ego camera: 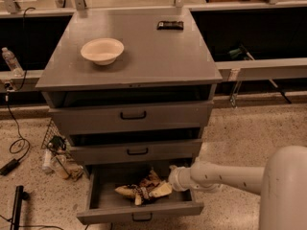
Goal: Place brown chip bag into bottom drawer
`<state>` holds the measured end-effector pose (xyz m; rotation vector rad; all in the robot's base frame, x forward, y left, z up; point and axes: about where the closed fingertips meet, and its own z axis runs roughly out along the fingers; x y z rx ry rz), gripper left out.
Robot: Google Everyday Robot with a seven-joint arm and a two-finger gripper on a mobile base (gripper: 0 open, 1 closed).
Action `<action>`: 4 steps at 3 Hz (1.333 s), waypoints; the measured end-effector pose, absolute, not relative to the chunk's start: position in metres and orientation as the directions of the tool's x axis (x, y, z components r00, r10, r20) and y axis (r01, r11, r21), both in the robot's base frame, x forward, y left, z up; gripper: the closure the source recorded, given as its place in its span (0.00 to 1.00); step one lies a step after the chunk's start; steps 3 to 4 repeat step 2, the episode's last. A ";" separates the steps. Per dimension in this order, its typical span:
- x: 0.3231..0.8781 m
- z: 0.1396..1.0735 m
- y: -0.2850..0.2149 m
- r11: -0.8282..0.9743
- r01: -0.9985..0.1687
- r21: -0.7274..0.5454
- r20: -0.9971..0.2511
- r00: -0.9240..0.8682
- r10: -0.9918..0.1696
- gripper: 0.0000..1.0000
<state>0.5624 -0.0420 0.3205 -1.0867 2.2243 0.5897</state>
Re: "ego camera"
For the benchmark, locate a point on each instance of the clear bottle on floor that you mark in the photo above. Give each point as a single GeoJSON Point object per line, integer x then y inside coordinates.
{"type": "Point", "coordinates": [46, 166]}

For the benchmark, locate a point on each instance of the middle grey drawer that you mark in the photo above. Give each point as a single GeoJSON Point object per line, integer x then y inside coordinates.
{"type": "Point", "coordinates": [135, 152]}

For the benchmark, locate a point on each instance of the black stand on floor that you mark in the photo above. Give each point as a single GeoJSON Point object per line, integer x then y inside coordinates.
{"type": "Point", "coordinates": [19, 197]}

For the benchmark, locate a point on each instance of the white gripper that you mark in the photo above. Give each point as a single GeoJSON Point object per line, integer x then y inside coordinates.
{"type": "Point", "coordinates": [177, 178]}

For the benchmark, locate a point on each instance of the brown chip bag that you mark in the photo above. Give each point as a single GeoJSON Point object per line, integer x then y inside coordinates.
{"type": "Point", "coordinates": [140, 192]}

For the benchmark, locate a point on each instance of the wire mesh basket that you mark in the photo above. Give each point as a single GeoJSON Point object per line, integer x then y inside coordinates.
{"type": "Point", "coordinates": [52, 139]}

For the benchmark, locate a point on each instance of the clear plastic water bottle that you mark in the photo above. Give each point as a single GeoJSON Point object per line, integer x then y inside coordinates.
{"type": "Point", "coordinates": [12, 62]}

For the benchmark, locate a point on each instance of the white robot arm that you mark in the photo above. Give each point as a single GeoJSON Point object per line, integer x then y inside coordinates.
{"type": "Point", "coordinates": [281, 183]}

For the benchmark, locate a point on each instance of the green tool in background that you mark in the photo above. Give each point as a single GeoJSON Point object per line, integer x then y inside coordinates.
{"type": "Point", "coordinates": [240, 53]}

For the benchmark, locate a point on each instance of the white paper bowl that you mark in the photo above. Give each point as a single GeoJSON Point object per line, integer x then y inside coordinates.
{"type": "Point", "coordinates": [102, 51]}

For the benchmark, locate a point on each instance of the black power adapter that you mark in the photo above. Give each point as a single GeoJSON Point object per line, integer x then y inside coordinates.
{"type": "Point", "coordinates": [9, 167]}

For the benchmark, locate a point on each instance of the top grey drawer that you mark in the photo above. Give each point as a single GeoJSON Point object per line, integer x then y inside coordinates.
{"type": "Point", "coordinates": [131, 117]}

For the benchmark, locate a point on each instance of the grey drawer cabinet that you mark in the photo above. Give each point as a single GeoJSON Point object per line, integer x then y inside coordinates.
{"type": "Point", "coordinates": [156, 67]}

